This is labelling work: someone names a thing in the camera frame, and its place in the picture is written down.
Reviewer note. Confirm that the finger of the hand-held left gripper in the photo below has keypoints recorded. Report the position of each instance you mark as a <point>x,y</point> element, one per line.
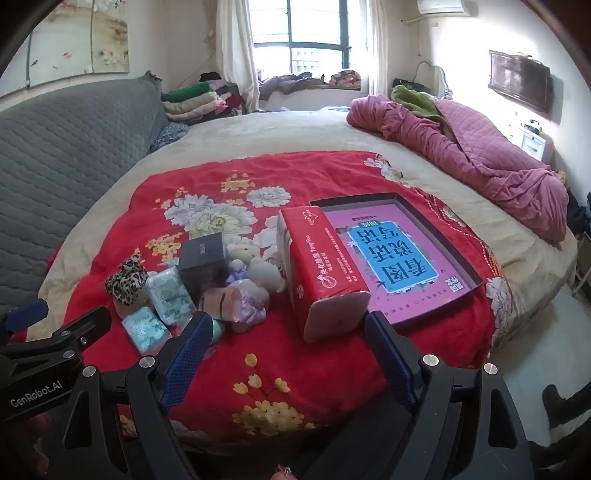
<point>78,330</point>
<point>27,314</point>

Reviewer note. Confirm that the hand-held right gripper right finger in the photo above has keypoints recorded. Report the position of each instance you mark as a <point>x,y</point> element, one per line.
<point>390,364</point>

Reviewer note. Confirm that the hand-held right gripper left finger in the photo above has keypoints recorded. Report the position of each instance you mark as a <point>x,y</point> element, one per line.
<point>184,364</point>

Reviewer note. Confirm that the small mint green object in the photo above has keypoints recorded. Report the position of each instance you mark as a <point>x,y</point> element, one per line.
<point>217,330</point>

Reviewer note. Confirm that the mint green tissue packet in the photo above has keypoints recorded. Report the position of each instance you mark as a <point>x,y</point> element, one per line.
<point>145,330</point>
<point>171,295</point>

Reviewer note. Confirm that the leopard print scrunchie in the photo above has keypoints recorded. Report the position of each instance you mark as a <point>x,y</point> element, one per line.
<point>127,281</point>

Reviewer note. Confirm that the white floral scrunchie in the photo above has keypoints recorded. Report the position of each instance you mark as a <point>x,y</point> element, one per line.
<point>249,300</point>

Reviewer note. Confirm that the red tissue box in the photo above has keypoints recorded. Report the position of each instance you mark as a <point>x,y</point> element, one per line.
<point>318,272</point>

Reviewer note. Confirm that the white teddy bear plush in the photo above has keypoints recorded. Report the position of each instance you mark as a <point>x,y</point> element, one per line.
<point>263,272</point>

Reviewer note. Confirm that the dark shallow box tray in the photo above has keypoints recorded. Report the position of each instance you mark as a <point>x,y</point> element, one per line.
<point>436,241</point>

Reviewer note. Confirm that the person's left hand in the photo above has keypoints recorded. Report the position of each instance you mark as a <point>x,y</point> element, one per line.
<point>34,438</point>

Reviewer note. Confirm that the red floral blanket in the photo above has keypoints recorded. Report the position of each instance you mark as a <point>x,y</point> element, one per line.
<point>258,355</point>

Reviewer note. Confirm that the dark blue box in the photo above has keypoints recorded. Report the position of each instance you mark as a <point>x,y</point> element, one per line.
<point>203,267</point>

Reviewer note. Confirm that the purple and blue book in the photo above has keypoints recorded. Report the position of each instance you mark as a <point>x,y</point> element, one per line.
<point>392,258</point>

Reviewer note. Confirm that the grey quilted headboard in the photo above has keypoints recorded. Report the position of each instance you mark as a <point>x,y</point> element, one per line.
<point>69,152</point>

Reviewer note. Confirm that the dark shoe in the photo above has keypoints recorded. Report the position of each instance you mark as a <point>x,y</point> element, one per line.
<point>561,406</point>

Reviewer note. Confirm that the blue patterned pillow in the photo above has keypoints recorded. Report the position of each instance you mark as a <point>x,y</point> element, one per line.
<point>168,134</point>

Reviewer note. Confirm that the pink quilt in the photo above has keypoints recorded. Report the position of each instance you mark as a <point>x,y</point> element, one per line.
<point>485,152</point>

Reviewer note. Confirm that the beige bed sheet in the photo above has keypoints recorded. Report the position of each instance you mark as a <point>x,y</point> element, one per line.
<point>323,134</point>

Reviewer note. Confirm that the dark clothes pile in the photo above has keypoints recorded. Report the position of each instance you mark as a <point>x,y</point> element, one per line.
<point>577,212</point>

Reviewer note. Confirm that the pile of folded clothes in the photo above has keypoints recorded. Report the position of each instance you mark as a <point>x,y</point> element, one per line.
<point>194,101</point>

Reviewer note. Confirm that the white nightstand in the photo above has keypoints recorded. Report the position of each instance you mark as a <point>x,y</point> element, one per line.
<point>531,143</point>

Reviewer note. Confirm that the green blanket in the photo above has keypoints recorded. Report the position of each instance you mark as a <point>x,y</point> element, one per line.
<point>411,99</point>

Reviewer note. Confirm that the patterned cushion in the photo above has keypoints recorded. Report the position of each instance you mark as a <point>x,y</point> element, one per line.
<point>345,78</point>

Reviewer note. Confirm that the dark clothes on windowsill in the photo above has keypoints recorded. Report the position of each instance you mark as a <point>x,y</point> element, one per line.
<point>291,83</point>

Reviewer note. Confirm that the white curtain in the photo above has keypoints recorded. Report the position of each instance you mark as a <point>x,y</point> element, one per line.
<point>235,55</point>
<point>377,46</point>

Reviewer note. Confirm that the window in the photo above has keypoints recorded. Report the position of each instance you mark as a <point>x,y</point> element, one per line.
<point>314,27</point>

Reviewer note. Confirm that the white air conditioner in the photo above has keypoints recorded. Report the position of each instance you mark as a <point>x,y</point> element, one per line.
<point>438,5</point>

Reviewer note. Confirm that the wall painting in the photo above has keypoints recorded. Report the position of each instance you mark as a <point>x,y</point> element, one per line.
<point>78,41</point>

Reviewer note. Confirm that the dark wall television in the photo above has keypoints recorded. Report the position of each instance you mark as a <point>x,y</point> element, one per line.
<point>521,81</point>

